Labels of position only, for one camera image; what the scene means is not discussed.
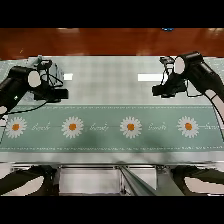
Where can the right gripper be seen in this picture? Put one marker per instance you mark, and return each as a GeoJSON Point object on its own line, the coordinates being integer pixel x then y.
{"type": "Point", "coordinates": [171, 87]}

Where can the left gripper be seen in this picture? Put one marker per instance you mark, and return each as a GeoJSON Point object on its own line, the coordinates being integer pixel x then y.
{"type": "Point", "coordinates": [55, 94]}

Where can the light blue garment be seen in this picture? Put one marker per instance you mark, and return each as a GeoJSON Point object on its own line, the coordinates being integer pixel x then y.
{"type": "Point", "coordinates": [57, 69]}

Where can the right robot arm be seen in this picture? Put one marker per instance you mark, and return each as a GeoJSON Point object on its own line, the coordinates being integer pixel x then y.
{"type": "Point", "coordinates": [197, 68]}

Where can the blue round object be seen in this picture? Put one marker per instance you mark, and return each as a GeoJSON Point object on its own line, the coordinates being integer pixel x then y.
{"type": "Point", "coordinates": [167, 29]}

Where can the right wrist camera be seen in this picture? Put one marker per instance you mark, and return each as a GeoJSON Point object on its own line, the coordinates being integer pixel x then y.
{"type": "Point", "coordinates": [165, 61]}

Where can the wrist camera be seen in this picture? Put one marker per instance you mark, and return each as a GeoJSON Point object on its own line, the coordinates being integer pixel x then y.
{"type": "Point", "coordinates": [165, 61]}
{"type": "Point", "coordinates": [45, 64]}

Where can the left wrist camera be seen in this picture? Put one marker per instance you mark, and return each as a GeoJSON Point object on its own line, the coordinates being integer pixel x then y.
{"type": "Point", "coordinates": [45, 64]}

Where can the silver frame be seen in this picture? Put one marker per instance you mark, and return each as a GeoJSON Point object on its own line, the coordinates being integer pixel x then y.
{"type": "Point", "coordinates": [140, 186]}

